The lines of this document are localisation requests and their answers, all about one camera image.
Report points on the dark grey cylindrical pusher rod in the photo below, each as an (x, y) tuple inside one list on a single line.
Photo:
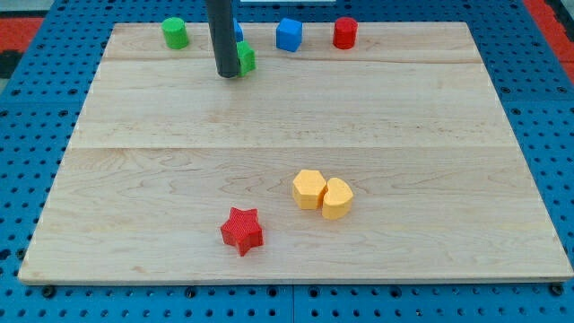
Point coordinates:
[(221, 26)]

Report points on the yellow hexagon block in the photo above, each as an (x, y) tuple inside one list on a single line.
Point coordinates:
[(308, 189)]

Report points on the yellow heart block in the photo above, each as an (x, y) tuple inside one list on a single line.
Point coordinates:
[(337, 200)]

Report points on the blue block behind rod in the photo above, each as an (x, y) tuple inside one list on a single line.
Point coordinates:
[(238, 31)]

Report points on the green cube block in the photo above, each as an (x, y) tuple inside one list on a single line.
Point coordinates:
[(247, 58)]

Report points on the green cylinder block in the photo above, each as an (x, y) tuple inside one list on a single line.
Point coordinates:
[(175, 33)]

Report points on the blue cube block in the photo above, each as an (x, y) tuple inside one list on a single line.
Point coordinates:
[(288, 35)]

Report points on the red cylinder block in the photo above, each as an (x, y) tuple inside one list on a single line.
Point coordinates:
[(345, 32)]

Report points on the red star block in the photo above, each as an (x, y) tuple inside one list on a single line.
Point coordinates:
[(242, 230)]

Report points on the light wooden board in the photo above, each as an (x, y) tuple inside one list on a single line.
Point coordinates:
[(164, 147)]

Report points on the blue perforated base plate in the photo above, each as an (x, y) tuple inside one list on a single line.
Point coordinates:
[(43, 98)]

